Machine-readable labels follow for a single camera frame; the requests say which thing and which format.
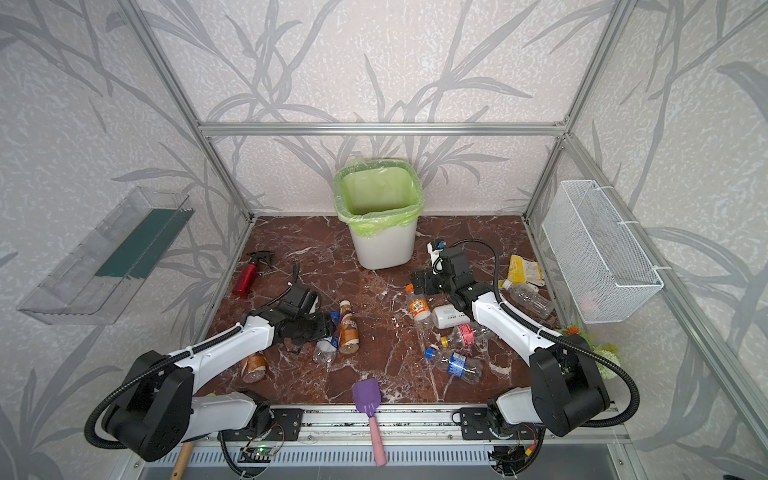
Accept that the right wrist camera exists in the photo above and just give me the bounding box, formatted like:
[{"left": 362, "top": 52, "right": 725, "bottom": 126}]
[{"left": 427, "top": 238, "right": 446, "bottom": 266}]

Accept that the red spray bottle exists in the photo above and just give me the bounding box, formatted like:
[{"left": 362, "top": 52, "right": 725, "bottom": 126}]
[{"left": 232, "top": 250, "right": 274, "bottom": 298}]

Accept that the blue cap water bottle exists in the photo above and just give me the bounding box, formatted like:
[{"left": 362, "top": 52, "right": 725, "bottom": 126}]
[{"left": 313, "top": 312, "right": 341, "bottom": 368}]

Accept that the pink label yellow cap bottle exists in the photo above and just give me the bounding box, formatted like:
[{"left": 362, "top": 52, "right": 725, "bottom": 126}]
[{"left": 440, "top": 323, "right": 494, "bottom": 350}]

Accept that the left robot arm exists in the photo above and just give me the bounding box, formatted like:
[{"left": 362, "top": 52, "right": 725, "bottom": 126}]
[{"left": 84, "top": 266, "right": 333, "bottom": 461}]

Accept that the yellow snack wrapper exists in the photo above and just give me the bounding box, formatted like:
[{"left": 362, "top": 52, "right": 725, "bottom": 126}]
[{"left": 499, "top": 255, "right": 545, "bottom": 289}]

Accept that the white trash bin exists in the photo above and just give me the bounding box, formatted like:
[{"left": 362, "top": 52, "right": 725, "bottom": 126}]
[{"left": 350, "top": 219, "right": 418, "bottom": 270}]

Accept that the crushed blue label bottle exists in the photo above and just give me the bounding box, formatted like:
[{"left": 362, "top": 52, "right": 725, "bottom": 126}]
[{"left": 424, "top": 348, "right": 482, "bottom": 385}]

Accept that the clear bottle near wrapper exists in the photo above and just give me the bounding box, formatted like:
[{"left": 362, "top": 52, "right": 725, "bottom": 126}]
[{"left": 500, "top": 280, "right": 554, "bottom": 320}]

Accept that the orange cap orange label bottle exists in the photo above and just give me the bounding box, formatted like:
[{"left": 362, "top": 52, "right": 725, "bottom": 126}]
[{"left": 406, "top": 284, "right": 433, "bottom": 330}]

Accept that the white wire mesh basket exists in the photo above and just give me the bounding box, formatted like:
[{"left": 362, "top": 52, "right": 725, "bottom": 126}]
[{"left": 542, "top": 180, "right": 664, "bottom": 324}]

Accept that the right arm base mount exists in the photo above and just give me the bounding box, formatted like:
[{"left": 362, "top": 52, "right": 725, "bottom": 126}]
[{"left": 451, "top": 407, "right": 540, "bottom": 442}]

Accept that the brown coffee bottle lying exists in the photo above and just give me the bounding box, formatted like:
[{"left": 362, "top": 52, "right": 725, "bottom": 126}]
[{"left": 240, "top": 353, "right": 267, "bottom": 384}]

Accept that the brown tea bottle white cap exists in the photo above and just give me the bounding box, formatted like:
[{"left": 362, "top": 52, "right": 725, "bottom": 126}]
[{"left": 339, "top": 300, "right": 360, "bottom": 355}]

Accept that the purple pink silicone spatula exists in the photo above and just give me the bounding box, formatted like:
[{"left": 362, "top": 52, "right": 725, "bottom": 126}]
[{"left": 353, "top": 378, "right": 387, "bottom": 467}]

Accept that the white yellow label bottle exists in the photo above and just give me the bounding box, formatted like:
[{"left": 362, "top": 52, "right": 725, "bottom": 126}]
[{"left": 433, "top": 304, "right": 471, "bottom": 330}]

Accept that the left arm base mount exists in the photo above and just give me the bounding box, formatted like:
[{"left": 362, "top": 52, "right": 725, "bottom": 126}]
[{"left": 240, "top": 408, "right": 304, "bottom": 442}]

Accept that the green bin liner bag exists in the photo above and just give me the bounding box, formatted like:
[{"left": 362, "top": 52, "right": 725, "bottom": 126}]
[{"left": 333, "top": 159, "right": 425, "bottom": 238}]

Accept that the green wooden-handled spatula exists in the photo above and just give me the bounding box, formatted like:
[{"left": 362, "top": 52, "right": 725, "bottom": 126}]
[{"left": 170, "top": 442, "right": 194, "bottom": 480}]

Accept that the artificial flower pot plant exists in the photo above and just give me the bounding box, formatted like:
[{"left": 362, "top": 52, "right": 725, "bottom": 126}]
[{"left": 559, "top": 324, "right": 620, "bottom": 380}]

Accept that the aluminium front rail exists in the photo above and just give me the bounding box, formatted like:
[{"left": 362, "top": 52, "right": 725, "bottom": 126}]
[{"left": 124, "top": 403, "right": 631, "bottom": 448}]

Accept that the clear acrylic wall shelf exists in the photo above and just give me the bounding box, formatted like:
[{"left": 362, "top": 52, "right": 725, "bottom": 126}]
[{"left": 18, "top": 187, "right": 194, "bottom": 326}]

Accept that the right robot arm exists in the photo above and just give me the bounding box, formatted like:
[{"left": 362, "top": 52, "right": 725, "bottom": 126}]
[{"left": 411, "top": 238, "right": 640, "bottom": 437}]

